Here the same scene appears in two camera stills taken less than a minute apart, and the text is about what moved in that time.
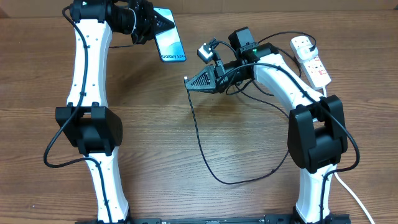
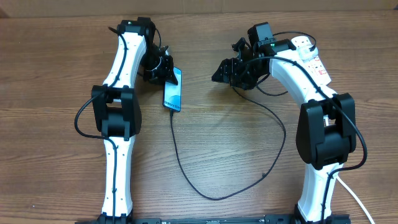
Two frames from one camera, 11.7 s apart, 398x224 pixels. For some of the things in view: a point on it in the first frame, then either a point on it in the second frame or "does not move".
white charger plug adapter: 305,55 does not move
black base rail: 341,219 does not move
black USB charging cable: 262,96 to 260,104
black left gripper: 152,19 to 165,72
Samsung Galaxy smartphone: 169,43 to 172,92
